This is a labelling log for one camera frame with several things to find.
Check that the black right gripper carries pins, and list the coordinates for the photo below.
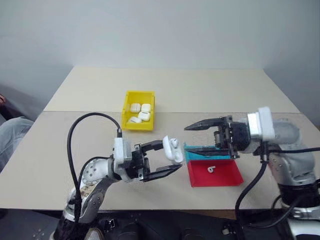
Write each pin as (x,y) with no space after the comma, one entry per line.
(237,136)

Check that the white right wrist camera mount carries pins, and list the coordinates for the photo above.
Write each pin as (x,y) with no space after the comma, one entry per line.
(266,125)

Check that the small white block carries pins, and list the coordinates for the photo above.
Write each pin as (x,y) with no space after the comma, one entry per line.
(225,231)

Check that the white and brown shoe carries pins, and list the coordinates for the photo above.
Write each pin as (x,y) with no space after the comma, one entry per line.
(94,234)

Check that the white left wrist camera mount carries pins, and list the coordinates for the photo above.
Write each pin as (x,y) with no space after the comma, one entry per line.
(121,150)

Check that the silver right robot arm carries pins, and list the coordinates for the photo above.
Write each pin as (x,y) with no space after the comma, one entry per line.
(295,165)

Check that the closed white earbud case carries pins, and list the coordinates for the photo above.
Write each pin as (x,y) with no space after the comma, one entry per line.
(134,120)
(135,107)
(146,107)
(144,116)

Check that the red plastic tray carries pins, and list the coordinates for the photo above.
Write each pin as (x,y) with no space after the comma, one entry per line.
(222,178)

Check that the person's bare hand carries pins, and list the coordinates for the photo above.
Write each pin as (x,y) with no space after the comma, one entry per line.
(2,99)

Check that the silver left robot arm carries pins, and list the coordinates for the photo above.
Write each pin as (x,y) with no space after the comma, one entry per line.
(95,172)

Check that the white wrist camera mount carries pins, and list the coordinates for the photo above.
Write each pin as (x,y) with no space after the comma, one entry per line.
(121,150)
(266,125)

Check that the white earbud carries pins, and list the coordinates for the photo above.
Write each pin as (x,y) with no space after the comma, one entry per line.
(211,169)
(174,143)

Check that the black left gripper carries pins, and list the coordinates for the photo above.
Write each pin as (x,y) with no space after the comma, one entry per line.
(137,165)

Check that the teal plastic tray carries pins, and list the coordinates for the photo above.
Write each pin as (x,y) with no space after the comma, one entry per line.
(192,157)

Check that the white earbud case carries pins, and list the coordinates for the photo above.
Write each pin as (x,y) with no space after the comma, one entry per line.
(134,120)
(135,107)
(146,107)
(170,155)
(144,116)

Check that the yellow plastic bin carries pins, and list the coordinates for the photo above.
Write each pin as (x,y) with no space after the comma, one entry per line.
(137,127)

